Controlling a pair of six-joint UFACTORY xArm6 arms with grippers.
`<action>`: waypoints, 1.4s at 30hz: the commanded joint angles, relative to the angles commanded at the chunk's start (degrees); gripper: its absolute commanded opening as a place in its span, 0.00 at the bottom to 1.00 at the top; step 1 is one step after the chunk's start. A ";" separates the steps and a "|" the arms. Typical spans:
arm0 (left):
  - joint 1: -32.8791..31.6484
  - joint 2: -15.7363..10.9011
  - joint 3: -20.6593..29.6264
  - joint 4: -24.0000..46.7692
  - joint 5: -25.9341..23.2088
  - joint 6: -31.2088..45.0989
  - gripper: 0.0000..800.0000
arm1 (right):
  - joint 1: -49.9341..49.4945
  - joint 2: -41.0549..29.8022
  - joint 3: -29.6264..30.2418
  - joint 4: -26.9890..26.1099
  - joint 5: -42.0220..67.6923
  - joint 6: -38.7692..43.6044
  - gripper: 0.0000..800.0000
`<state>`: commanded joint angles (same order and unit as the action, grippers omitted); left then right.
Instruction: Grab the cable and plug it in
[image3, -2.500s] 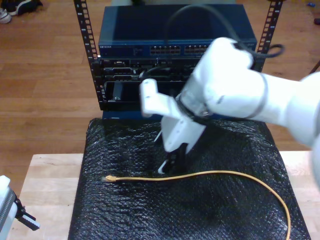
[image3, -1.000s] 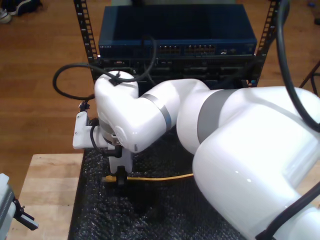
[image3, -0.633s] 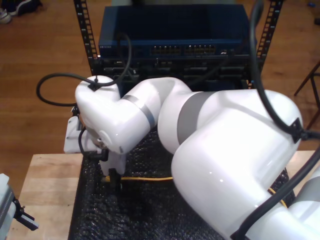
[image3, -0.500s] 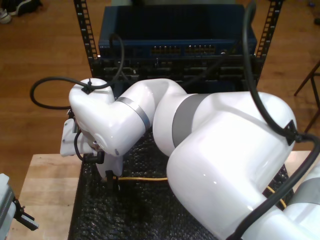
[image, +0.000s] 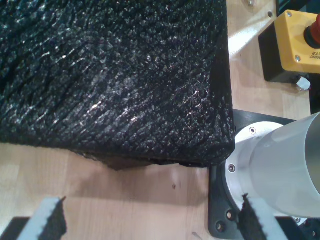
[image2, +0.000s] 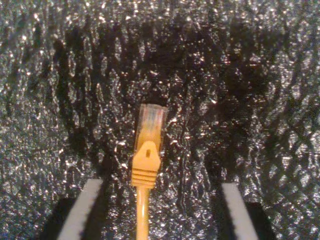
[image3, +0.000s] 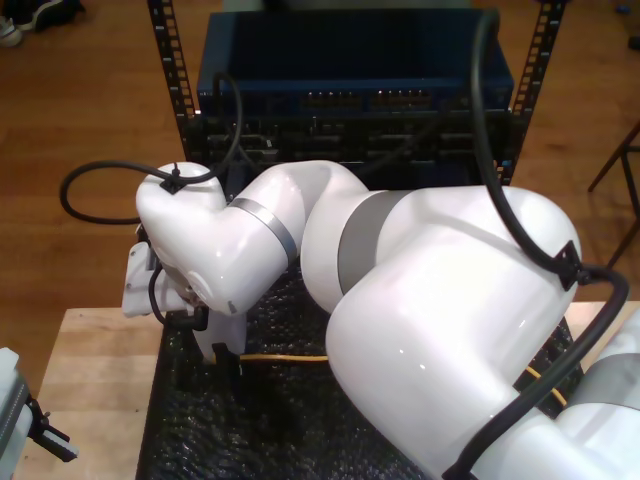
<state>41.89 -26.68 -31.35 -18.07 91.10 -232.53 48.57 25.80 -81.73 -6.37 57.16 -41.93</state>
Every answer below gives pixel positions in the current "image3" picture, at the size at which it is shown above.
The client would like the dark wooden stool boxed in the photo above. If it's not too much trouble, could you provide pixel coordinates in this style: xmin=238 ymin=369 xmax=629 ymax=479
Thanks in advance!
xmin=587 ymin=118 xmax=640 ymax=275

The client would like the black bubble wrap mat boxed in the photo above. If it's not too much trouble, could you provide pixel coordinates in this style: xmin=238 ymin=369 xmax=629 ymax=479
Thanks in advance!
xmin=137 ymin=272 xmax=586 ymax=480

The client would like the black rack server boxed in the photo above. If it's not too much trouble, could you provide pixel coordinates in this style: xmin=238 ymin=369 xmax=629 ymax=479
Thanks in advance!
xmin=182 ymin=113 xmax=529 ymax=166

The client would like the yellow network cable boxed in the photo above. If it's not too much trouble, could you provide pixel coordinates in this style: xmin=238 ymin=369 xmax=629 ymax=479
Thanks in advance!
xmin=238 ymin=352 xmax=569 ymax=407

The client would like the blue network switch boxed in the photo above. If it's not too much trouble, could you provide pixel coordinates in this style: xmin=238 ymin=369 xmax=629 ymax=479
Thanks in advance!
xmin=196 ymin=10 xmax=516 ymax=119

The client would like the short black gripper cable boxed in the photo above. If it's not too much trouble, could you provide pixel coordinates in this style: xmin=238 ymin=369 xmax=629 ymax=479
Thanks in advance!
xmin=148 ymin=262 xmax=209 ymax=332

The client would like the white shoe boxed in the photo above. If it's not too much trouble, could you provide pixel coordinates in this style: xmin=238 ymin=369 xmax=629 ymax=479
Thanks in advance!
xmin=0 ymin=14 xmax=25 ymax=49

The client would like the black perforated rack post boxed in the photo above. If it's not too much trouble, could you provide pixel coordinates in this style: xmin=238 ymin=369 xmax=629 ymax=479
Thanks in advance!
xmin=146 ymin=0 xmax=211 ymax=169
xmin=492 ymin=0 xmax=570 ymax=187

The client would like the long black camera cable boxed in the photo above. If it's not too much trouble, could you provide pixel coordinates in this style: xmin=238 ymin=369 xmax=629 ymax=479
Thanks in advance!
xmin=58 ymin=8 xmax=630 ymax=480

